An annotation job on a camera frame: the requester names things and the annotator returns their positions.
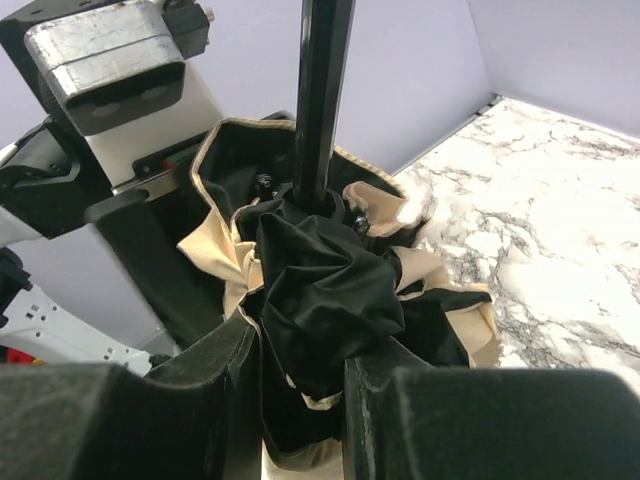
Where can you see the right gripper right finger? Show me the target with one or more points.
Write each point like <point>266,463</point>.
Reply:
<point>405,419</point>

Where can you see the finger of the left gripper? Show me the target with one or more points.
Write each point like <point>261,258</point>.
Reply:
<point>144,235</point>

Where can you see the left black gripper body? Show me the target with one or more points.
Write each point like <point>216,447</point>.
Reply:
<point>52,184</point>

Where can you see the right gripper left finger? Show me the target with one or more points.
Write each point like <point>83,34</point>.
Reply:
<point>194,417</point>

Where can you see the beige umbrella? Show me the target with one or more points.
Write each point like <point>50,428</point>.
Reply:
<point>318,252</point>

